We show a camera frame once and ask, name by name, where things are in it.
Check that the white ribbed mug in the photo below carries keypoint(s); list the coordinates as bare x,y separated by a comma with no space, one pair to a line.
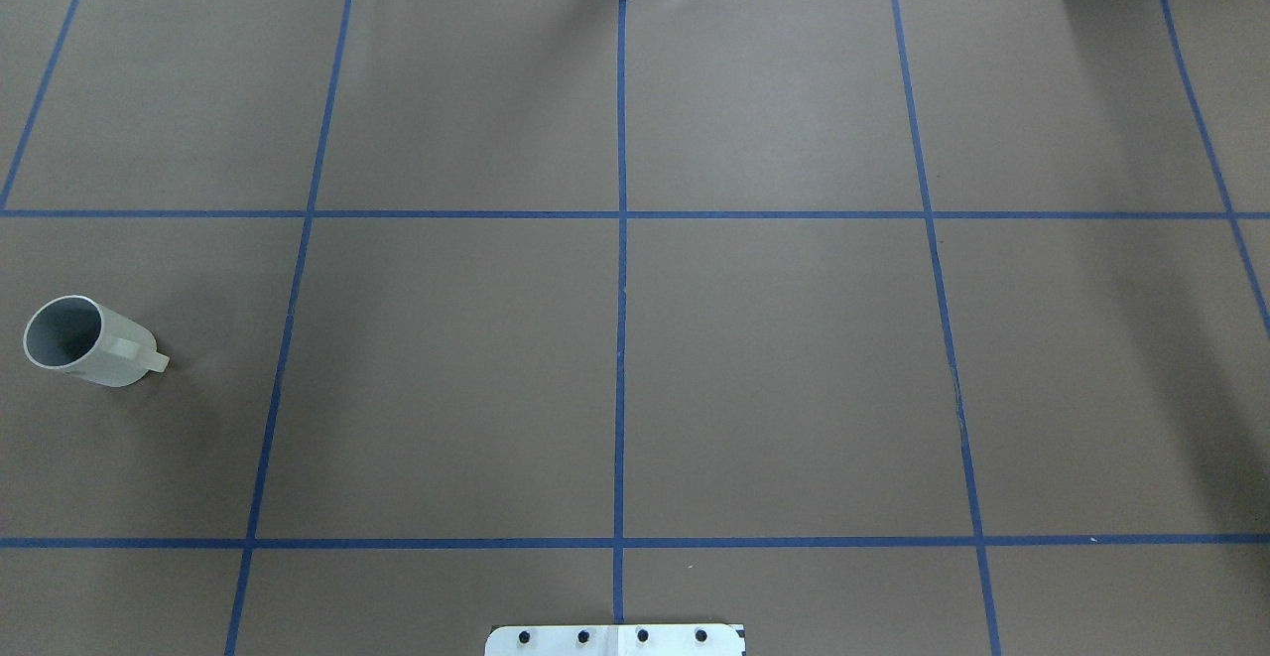
76,336

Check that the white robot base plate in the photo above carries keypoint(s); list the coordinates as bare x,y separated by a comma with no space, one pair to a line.
618,639

